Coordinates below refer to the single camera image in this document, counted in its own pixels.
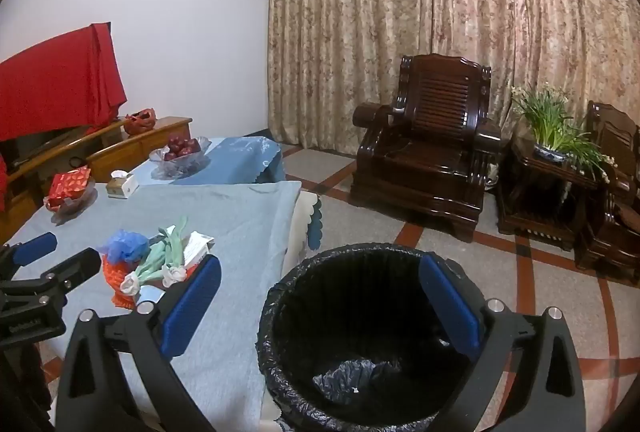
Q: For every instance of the black lined trash bin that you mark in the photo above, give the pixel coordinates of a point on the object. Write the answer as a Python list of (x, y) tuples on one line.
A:
[(350, 312)]

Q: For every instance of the white tissue box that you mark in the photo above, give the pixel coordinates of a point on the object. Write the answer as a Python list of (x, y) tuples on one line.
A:
[(122, 187)]

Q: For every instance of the teal scalloped table cover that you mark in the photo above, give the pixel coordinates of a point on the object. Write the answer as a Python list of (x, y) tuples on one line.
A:
[(316, 232)]

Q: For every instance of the white patterned vase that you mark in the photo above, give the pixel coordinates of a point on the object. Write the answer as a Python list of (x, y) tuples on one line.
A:
[(493, 177)]

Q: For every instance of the white cardboard box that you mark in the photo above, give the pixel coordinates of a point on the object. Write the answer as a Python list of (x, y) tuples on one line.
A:
[(197, 247)]

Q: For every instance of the green potted plant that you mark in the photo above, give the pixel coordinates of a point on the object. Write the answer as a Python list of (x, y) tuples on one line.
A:
[(550, 121)]

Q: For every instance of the dark wooden side table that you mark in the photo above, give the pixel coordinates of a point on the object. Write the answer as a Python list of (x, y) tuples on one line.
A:
[(540, 192)]

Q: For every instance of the white tissue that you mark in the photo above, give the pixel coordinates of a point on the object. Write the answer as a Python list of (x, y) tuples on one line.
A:
[(131, 284), (172, 274)]

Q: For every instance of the dark red apple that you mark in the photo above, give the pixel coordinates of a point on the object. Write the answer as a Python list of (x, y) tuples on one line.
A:
[(170, 156), (191, 146), (175, 143)]

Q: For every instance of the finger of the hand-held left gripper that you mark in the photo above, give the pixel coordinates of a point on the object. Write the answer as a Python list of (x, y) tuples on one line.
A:
[(75, 269), (35, 246)]

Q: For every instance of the red cloth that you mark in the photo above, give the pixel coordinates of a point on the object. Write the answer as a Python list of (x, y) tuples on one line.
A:
[(60, 81)]

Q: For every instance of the wooden cabinet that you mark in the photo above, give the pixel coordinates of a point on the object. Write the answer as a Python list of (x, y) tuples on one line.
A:
[(130, 149)]

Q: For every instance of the red plastic bag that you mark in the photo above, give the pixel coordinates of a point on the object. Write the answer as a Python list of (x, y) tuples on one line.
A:
[(140, 121)]

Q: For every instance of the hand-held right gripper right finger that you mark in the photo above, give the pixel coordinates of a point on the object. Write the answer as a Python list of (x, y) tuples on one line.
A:
[(450, 307)]

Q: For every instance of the blue white plant pot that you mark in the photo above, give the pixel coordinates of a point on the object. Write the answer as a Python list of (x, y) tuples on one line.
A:
[(550, 152)]

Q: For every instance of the glass fruit bowl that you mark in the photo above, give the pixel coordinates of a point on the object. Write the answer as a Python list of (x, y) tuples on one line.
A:
[(180, 166)]

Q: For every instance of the blue foam net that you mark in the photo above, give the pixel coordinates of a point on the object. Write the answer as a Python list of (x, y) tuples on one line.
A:
[(122, 244)]

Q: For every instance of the cream scalloped table cover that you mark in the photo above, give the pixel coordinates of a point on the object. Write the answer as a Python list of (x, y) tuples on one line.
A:
[(304, 212)]

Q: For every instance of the dark wooden armchair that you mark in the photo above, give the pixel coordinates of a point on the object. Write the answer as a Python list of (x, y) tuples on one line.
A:
[(425, 161), (615, 212)]

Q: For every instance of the red snack packet tray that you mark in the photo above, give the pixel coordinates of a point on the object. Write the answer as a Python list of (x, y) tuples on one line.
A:
[(70, 210)]

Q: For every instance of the blue patterned tablecloth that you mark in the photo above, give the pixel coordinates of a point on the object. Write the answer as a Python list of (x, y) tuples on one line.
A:
[(240, 156)]

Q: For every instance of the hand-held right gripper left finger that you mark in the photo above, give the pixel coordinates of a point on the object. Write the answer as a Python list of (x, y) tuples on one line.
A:
[(192, 307)]

